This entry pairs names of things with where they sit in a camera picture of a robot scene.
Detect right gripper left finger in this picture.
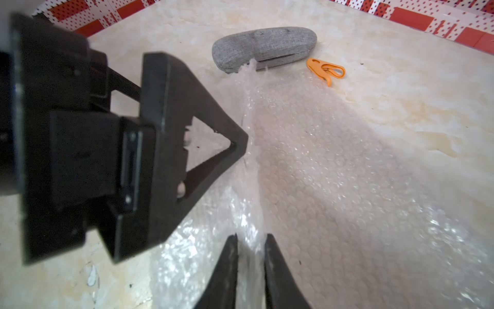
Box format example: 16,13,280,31
194,234,239,309

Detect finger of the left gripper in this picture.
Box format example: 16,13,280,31
115,51,249,263

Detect bubble wrap sheet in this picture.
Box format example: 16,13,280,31
150,66,493,308

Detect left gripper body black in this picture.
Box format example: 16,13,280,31
6,13,149,264

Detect orange small scissors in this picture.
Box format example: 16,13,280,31
306,58,346,87

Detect grey oval case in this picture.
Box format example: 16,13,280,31
212,27,317,73

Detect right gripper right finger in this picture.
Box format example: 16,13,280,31
264,234,311,309

